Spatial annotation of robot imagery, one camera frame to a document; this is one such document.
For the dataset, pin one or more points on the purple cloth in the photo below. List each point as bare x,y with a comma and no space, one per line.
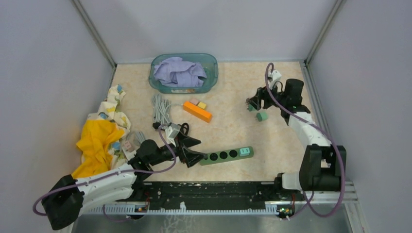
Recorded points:
175,72

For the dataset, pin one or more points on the light green usb plug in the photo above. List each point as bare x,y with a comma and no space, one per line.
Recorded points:
261,116

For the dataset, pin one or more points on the teal usb plug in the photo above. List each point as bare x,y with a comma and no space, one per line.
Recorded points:
245,151

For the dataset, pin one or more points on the green power strip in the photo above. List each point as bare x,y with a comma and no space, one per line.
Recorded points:
224,156

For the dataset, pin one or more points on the yellow patterned cloth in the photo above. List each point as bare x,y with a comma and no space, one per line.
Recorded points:
102,135

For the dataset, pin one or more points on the teal plastic basin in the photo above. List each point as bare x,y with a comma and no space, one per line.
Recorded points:
208,62

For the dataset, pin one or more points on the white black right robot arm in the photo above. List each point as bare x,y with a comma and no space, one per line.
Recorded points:
320,168

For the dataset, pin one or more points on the orange power strip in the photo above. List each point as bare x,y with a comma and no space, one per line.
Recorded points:
197,111

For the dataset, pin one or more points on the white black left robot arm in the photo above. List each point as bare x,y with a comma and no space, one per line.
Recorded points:
70,197

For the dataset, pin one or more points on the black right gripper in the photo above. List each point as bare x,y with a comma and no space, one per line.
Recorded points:
264,94

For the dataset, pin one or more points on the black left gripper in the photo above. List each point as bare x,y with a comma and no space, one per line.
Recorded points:
190,157

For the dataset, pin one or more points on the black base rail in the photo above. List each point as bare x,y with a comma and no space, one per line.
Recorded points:
214,197

